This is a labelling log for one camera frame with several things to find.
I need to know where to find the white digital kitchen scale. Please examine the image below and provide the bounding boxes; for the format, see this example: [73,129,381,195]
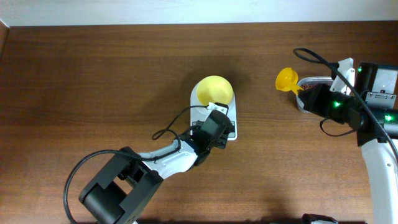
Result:
[190,83,238,140]

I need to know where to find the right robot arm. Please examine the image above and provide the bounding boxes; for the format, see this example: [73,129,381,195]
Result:
[298,62,397,223]

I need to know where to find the right black cable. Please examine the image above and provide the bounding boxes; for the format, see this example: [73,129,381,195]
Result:
[292,47,398,162]

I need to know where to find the clear plastic food container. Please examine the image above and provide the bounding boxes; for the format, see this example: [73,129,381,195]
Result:
[296,77,334,113]

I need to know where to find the yellow plastic measuring scoop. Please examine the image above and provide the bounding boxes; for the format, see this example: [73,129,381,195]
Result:
[275,67,303,95]

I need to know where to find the red adzuki beans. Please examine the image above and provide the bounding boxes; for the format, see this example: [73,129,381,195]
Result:
[299,83,322,91]

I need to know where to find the pale yellow plastic bowl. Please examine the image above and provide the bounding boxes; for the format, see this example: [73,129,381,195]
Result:
[196,75,234,105]

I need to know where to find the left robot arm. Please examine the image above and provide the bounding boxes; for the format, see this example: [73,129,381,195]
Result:
[79,110,236,224]

